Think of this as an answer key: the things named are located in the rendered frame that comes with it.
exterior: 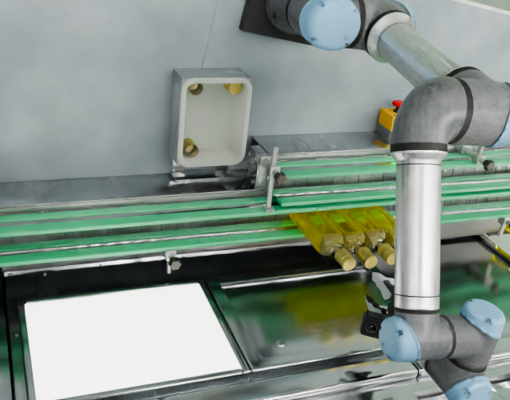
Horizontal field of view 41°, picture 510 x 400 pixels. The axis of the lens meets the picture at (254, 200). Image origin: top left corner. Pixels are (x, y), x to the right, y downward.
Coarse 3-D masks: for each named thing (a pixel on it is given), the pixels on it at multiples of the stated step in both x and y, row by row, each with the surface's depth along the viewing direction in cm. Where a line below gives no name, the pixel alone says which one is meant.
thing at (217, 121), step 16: (192, 80) 155; (208, 80) 156; (224, 80) 158; (240, 80) 159; (192, 96) 164; (208, 96) 166; (224, 96) 167; (240, 96) 165; (192, 112) 166; (208, 112) 168; (224, 112) 169; (240, 112) 166; (192, 128) 168; (208, 128) 170; (224, 128) 171; (240, 128) 167; (208, 144) 172; (224, 144) 174; (240, 144) 168; (192, 160) 166; (208, 160) 167; (224, 160) 168; (240, 160) 169
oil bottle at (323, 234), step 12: (300, 216) 171; (312, 216) 168; (324, 216) 169; (300, 228) 172; (312, 228) 165; (324, 228) 163; (336, 228) 164; (312, 240) 166; (324, 240) 160; (336, 240) 160; (324, 252) 161
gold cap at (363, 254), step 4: (360, 248) 159; (364, 248) 159; (368, 248) 160; (356, 252) 159; (360, 252) 158; (364, 252) 158; (368, 252) 157; (356, 256) 160; (360, 256) 158; (364, 256) 157; (368, 256) 156; (372, 256) 156; (360, 260) 158; (364, 260) 156; (368, 260) 156; (372, 260) 157; (376, 260) 157; (364, 264) 157; (368, 264) 157; (372, 264) 157
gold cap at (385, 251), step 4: (384, 244) 161; (388, 244) 161; (380, 248) 161; (384, 248) 160; (388, 248) 160; (392, 248) 160; (380, 252) 161; (384, 252) 159; (388, 252) 158; (392, 252) 158; (384, 256) 159; (388, 256) 158; (392, 256) 158; (388, 260) 158; (392, 260) 159; (392, 264) 160
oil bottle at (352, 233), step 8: (328, 216) 170; (336, 216) 170; (344, 216) 170; (336, 224) 166; (344, 224) 166; (352, 224) 167; (344, 232) 163; (352, 232) 163; (360, 232) 164; (344, 240) 162; (352, 240) 161; (360, 240) 162; (344, 248) 163
